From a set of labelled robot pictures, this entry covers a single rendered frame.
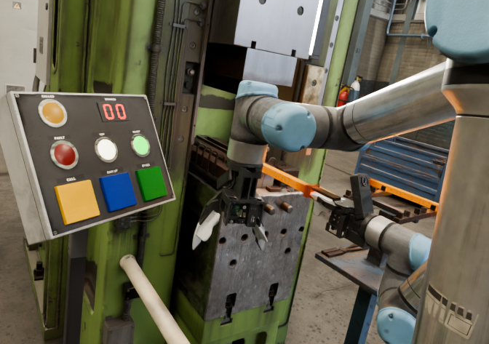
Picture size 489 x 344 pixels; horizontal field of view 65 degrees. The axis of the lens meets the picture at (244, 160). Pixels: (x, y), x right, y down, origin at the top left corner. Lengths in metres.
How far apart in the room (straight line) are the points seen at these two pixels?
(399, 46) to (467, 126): 10.27
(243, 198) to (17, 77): 5.77
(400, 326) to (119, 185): 0.62
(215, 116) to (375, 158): 3.75
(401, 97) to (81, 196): 0.60
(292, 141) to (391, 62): 10.06
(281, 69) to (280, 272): 0.74
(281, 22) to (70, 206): 0.81
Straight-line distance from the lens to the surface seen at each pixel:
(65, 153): 0.82
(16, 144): 0.82
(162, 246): 1.41
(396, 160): 5.11
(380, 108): 0.59
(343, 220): 1.00
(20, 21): 6.31
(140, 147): 0.94
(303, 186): 1.11
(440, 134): 9.66
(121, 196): 0.87
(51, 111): 0.84
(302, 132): 0.60
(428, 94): 0.54
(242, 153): 0.70
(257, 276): 1.42
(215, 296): 1.36
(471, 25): 0.32
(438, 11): 0.35
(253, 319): 1.54
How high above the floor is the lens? 1.32
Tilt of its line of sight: 14 degrees down
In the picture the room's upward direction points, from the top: 10 degrees clockwise
